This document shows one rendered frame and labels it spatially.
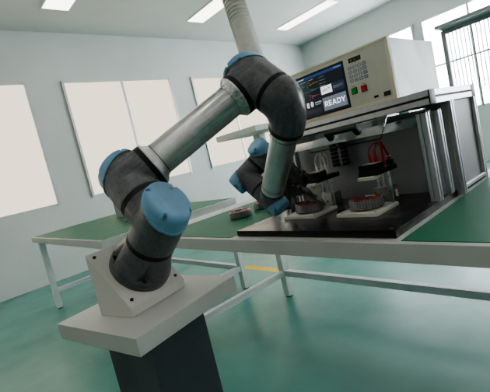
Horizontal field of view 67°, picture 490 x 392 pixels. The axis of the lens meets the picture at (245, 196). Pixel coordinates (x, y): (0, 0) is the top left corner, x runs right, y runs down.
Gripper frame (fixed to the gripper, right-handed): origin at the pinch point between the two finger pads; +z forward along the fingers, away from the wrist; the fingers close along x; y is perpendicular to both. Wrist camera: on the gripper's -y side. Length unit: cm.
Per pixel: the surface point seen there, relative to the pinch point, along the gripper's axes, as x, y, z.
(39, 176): 447, 53, -34
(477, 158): -45, 38, 29
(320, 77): -8.0, 40.5, -27.2
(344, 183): -0.6, 20.6, 13.5
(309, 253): -17.7, -25.7, -11.2
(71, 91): 447, 177, -69
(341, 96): -15.2, 34.4, -20.3
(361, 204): -25.6, -4.0, -4.6
